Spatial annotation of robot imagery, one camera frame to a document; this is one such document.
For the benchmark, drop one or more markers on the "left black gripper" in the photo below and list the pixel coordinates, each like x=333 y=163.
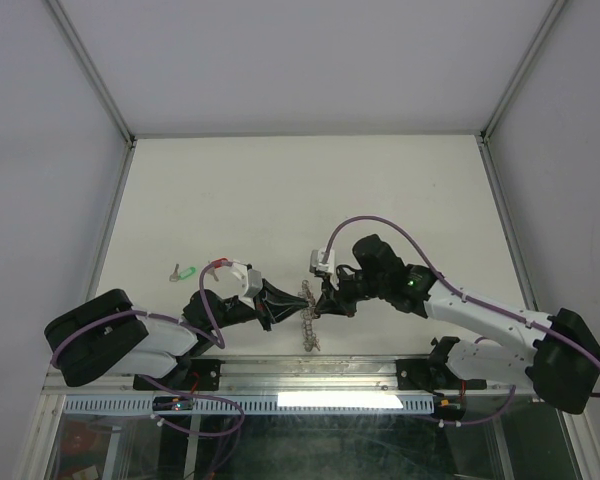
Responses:
x=274 y=308

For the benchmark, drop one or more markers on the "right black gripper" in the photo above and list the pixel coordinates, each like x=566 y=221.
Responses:
x=331 y=299

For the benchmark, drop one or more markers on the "metal disc with keyrings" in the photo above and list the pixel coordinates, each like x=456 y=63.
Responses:
x=310 y=339

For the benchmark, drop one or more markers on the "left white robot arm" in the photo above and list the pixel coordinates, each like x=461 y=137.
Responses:
x=109 y=335

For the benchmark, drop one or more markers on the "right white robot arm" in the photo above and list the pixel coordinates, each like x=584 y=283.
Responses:
x=556 y=356

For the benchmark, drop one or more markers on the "red tag key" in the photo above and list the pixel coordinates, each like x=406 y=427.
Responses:
x=221 y=262

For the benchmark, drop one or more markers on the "green tag key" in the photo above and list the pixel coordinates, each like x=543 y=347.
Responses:
x=179 y=274

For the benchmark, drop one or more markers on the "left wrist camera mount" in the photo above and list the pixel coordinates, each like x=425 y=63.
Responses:
x=251 y=281

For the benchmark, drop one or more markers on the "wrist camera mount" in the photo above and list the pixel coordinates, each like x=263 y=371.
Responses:
x=251 y=281
x=322 y=263

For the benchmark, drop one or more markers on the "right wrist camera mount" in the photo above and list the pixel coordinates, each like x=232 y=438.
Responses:
x=322 y=263

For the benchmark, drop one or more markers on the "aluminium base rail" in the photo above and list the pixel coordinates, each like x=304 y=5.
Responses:
x=270 y=374

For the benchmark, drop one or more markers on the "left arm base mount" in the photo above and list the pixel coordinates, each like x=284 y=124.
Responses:
x=199 y=374

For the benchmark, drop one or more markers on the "white slotted cable duct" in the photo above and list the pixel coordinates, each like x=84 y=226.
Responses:
x=286 y=403

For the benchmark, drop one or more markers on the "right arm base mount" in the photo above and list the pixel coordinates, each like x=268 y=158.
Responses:
x=418 y=374

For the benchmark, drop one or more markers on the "aluminium frame post left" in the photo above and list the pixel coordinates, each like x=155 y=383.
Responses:
x=85 y=62

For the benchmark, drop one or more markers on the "aluminium frame post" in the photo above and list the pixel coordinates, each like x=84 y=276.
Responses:
x=523 y=69
x=85 y=62

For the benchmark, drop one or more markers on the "aluminium frame post right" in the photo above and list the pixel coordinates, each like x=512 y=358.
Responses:
x=523 y=69

